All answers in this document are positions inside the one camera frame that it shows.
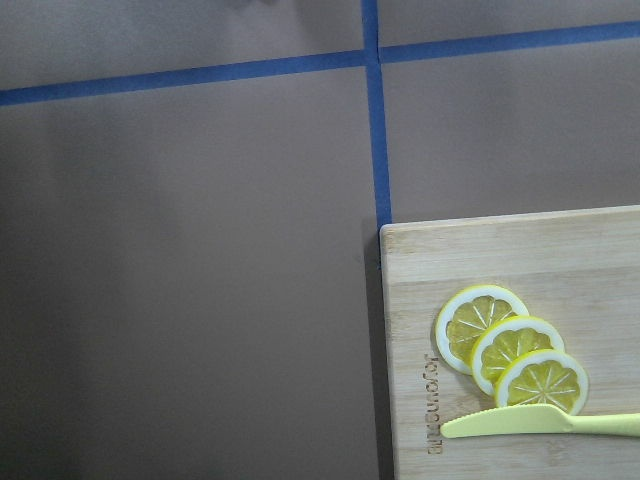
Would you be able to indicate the lemon slice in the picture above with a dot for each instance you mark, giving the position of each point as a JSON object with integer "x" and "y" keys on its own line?
{"x": 506, "y": 341}
{"x": 467, "y": 315}
{"x": 544, "y": 377}

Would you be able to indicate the lemon slice middle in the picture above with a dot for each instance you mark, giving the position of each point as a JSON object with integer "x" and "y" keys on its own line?
{"x": 506, "y": 341}

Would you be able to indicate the wooden cutting board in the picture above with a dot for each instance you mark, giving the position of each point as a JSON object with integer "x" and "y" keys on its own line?
{"x": 578, "y": 270}

